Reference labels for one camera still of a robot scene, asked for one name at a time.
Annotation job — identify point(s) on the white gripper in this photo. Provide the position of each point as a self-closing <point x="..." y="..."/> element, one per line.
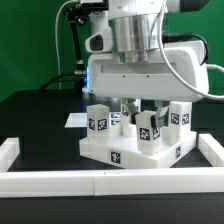
<point x="124" y="64"/>

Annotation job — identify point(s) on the white square tabletop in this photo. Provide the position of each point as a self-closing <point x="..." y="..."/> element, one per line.
<point x="123" y="152"/>

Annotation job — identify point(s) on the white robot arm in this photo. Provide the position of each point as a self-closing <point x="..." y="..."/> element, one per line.
<point x="138" y="15"/>

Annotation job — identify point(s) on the white marker tag sheet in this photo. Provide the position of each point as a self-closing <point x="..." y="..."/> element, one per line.
<point x="78" y="120"/>

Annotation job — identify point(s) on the white U-shaped obstacle fence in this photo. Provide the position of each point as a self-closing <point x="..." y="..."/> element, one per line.
<point x="102" y="182"/>

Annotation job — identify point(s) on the black camera on mount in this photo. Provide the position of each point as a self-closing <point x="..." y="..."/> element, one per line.
<point x="94" y="3"/>

